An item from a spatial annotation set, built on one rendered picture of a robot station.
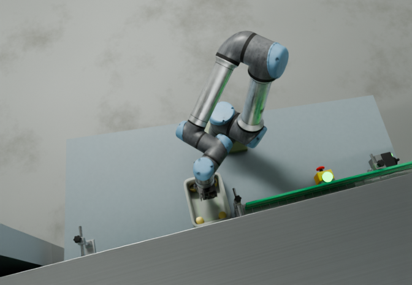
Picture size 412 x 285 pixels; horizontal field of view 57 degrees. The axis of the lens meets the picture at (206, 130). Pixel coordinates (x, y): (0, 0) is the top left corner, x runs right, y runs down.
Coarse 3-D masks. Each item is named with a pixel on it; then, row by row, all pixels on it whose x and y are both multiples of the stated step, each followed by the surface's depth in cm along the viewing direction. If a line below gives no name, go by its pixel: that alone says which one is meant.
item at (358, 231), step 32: (352, 192) 37; (384, 192) 36; (224, 224) 36; (256, 224) 36; (288, 224) 36; (320, 224) 35; (352, 224) 35; (384, 224) 35; (96, 256) 35; (128, 256) 35; (160, 256) 35; (192, 256) 35; (224, 256) 35; (256, 256) 34; (288, 256) 34; (320, 256) 34; (352, 256) 34; (384, 256) 34
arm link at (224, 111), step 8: (216, 104) 172; (224, 104) 171; (216, 112) 169; (224, 112) 169; (232, 112) 168; (216, 120) 168; (224, 120) 167; (232, 120) 168; (216, 128) 173; (224, 128) 169
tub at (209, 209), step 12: (192, 180) 173; (192, 192) 177; (192, 204) 174; (204, 204) 175; (216, 204) 175; (228, 204) 167; (192, 216) 166; (204, 216) 172; (216, 216) 172; (228, 216) 165
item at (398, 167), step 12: (384, 168) 158; (396, 168) 160; (408, 168) 165; (336, 180) 157; (348, 180) 159; (360, 180) 164; (288, 192) 156; (300, 192) 158; (312, 192) 163; (252, 204) 156; (264, 204) 161
